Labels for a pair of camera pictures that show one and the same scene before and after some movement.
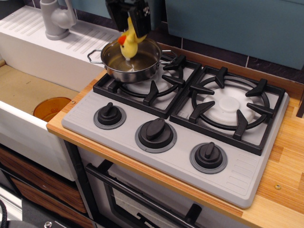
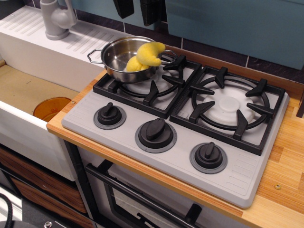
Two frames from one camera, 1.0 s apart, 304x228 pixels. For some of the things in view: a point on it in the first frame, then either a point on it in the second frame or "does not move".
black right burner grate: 236,109 does not move
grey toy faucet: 57,21 does not move
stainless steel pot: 143,66 does not move
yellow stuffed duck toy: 128,42 to 147,56
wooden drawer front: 50,180 does not move
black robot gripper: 139,12 to 153,11
